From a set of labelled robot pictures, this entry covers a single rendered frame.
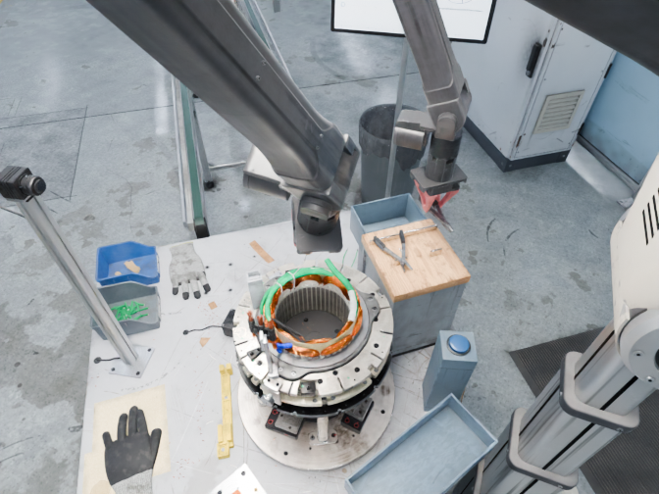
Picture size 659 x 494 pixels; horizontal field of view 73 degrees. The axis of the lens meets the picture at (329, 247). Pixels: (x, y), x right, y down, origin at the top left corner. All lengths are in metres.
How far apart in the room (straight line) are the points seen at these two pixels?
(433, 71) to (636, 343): 0.49
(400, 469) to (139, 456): 0.60
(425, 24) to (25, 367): 2.21
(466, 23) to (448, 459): 1.28
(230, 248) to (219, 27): 1.23
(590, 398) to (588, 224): 2.31
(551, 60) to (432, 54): 2.14
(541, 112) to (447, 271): 2.11
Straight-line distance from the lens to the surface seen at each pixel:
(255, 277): 0.89
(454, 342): 0.97
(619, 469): 2.22
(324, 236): 0.63
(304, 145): 0.40
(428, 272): 1.05
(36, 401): 2.38
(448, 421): 0.91
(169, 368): 1.28
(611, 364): 0.75
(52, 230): 0.96
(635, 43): 0.20
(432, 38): 0.78
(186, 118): 2.22
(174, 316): 1.37
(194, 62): 0.30
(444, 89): 0.81
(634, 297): 0.59
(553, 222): 2.98
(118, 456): 1.20
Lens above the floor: 1.85
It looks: 47 degrees down
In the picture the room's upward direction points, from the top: straight up
